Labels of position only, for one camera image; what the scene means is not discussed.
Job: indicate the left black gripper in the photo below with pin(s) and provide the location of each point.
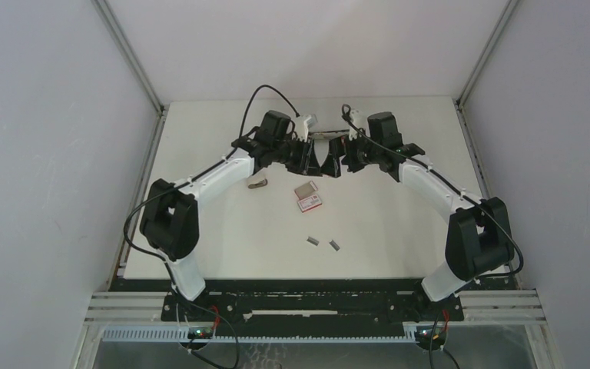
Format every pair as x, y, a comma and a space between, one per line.
312, 167

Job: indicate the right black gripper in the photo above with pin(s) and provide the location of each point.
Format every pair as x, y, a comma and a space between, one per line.
339, 147

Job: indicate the staple box tray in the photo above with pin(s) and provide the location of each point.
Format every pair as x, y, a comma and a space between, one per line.
305, 190

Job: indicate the silver staple strip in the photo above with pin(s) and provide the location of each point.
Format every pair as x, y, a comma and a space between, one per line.
313, 241
334, 245

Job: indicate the red white staple box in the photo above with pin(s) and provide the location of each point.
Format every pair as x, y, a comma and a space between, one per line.
309, 203

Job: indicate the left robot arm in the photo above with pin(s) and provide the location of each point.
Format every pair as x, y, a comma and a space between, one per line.
170, 220

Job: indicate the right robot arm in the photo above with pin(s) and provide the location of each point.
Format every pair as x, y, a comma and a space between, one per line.
478, 239

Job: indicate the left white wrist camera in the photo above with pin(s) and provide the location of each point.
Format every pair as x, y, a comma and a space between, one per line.
302, 126

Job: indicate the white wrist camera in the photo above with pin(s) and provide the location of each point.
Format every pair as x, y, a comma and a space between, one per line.
302, 126
356, 122

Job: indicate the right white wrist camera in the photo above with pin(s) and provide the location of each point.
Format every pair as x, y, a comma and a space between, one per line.
356, 122

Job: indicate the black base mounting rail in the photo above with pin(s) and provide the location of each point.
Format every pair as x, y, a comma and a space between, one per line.
288, 309

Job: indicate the right controller board with wires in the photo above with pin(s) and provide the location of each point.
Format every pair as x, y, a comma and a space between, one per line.
433, 339

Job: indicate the controller board with wires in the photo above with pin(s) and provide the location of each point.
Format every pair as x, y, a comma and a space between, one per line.
433, 339
207, 334

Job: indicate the left controller board with wires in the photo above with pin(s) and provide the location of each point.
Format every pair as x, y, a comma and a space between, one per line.
207, 334

